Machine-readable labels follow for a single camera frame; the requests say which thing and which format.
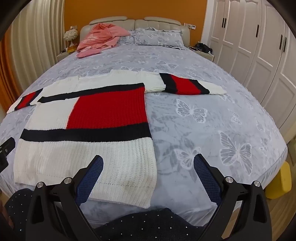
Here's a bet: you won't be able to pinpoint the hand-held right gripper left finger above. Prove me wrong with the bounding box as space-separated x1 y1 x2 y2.
27 155 104 241

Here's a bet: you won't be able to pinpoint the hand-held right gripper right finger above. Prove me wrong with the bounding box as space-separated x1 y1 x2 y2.
193 153 272 241

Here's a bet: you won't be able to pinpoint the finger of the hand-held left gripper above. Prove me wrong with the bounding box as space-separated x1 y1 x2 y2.
0 155 9 173
0 137 16 155

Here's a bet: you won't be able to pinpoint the white red black knit sweater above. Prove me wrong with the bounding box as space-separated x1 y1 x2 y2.
6 70 227 209

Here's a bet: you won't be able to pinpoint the grey butterfly print bedspread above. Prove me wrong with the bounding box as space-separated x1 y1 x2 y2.
0 42 288 223

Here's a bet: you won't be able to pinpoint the person's dark sparkly clothing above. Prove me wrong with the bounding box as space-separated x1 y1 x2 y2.
5 188 232 241

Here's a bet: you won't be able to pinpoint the yellow stool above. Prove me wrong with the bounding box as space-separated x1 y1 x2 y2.
265 161 292 200

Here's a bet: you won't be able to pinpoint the beige striped curtain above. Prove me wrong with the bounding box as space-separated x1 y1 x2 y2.
0 0 65 112

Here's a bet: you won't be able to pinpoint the beige nightstand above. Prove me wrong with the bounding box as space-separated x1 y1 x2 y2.
57 45 78 62

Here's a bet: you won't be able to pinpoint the white nightstand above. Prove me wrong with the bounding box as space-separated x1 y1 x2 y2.
188 45 214 62

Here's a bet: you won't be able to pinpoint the small pink cloth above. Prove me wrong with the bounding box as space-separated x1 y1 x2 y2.
77 49 102 58

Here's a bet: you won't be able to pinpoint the white feather table lamp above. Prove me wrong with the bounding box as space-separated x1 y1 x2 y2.
63 27 78 49

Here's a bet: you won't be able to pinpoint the dark items on nightstand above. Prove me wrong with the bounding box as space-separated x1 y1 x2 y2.
194 42 213 54

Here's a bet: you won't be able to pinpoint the white panelled wardrobe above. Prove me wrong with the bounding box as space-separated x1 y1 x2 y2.
201 0 296 139

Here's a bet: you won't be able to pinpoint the pink garment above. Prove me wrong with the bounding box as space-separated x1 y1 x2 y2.
76 23 131 52

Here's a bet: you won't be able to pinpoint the grey butterfly print pillow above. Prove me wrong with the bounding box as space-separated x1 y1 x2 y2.
131 27 186 50
117 35 136 45

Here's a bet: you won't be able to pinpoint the beige padded headboard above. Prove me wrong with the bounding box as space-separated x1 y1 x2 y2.
80 16 190 47

